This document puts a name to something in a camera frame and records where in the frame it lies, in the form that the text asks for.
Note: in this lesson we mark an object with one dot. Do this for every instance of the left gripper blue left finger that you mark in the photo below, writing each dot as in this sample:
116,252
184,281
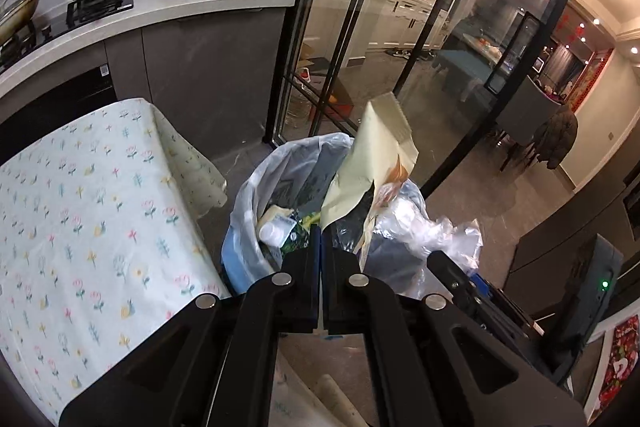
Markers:
301,297

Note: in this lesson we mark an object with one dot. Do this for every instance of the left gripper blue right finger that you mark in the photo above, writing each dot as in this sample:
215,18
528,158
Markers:
339,297

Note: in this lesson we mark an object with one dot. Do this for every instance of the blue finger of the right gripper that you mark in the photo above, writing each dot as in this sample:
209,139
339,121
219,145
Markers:
485,304

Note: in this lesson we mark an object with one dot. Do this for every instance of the green milk carton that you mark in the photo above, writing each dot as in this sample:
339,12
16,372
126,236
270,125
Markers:
281,232

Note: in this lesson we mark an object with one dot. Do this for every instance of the clear plastic bag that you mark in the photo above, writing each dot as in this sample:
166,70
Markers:
404,220

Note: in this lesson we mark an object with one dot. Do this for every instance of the beige snack bag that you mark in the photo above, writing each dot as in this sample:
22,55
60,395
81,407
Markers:
380,160

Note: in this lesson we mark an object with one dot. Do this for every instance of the floral tablecloth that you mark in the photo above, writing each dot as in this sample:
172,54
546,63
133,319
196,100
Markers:
100,245

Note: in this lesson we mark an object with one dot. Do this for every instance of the black framed glass door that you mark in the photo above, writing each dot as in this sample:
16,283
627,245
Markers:
451,63

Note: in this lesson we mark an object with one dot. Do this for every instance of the built-in black oven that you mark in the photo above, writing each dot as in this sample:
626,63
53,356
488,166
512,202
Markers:
59,105

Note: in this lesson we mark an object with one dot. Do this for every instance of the black gas stove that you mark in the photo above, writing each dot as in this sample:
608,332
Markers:
34,34

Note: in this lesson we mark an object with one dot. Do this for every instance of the beige wok with lid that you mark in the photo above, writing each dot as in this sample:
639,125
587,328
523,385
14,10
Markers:
15,17

